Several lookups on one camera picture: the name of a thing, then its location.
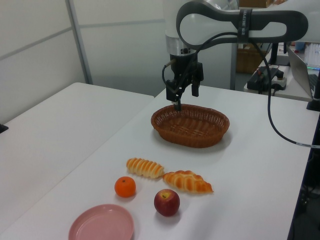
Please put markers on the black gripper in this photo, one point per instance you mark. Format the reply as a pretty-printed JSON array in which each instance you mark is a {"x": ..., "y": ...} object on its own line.
[{"x": 185, "y": 65}]

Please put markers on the striped toy bread roll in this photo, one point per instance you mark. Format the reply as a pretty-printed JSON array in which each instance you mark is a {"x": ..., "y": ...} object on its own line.
[{"x": 145, "y": 168}]

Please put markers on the braided toy bread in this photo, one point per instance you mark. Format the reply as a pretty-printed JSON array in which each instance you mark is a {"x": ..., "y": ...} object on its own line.
[{"x": 186, "y": 182}]

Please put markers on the red toy apple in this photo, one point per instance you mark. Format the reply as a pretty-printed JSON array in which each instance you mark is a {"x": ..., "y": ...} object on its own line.
[{"x": 166, "y": 203}]

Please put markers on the orange toy mandarin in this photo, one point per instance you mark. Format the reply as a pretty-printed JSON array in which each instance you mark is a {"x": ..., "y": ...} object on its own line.
[{"x": 125, "y": 187}]

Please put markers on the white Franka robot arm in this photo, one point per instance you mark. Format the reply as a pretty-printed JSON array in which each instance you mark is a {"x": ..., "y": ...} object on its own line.
[{"x": 205, "y": 22}]

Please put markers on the brown woven basket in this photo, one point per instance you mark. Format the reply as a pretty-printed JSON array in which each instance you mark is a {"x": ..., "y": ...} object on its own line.
[{"x": 190, "y": 140}]

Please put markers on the pink plate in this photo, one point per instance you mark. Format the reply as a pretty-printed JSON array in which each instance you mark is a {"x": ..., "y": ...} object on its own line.
[{"x": 102, "y": 223}]

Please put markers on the brown cardboard box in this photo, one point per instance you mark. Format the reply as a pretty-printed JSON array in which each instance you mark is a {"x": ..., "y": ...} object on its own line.
[{"x": 246, "y": 62}]

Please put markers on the black power device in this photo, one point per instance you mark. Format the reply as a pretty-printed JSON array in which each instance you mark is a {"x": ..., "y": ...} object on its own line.
[{"x": 257, "y": 80}]

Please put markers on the dark monitor stand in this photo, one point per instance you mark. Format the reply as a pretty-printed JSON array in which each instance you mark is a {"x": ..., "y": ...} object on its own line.
[{"x": 275, "y": 53}]

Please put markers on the grey laptop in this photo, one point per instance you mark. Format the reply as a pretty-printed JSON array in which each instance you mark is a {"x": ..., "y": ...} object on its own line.
[{"x": 298, "y": 72}]

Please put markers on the grey metal partition post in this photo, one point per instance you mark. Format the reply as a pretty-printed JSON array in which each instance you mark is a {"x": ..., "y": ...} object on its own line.
[{"x": 80, "y": 45}]

